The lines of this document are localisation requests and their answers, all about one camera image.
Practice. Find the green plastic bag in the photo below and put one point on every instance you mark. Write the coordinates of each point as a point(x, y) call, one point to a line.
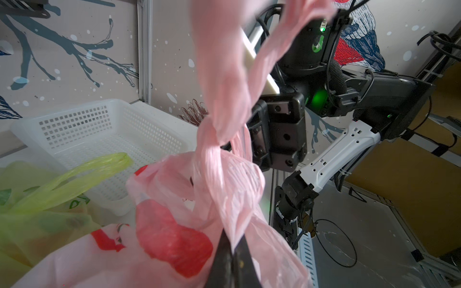
point(42, 211)

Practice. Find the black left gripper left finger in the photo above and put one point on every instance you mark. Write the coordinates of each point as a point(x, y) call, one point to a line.
point(221, 274)

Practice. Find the white plastic crate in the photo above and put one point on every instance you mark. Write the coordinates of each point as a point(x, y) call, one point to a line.
point(69, 138)

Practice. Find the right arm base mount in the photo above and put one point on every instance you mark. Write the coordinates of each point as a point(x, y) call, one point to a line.
point(290, 204)

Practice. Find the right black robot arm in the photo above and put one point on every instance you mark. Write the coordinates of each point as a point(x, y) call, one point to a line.
point(383, 105)

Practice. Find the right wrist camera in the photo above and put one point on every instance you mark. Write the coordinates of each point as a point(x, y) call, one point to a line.
point(259, 66)

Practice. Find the pink plastic bag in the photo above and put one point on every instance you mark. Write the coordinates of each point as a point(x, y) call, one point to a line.
point(213, 188)

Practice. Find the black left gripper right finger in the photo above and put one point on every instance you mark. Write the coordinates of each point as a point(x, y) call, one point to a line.
point(244, 271)

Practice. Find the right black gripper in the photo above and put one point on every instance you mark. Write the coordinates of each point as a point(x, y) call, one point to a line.
point(278, 131)

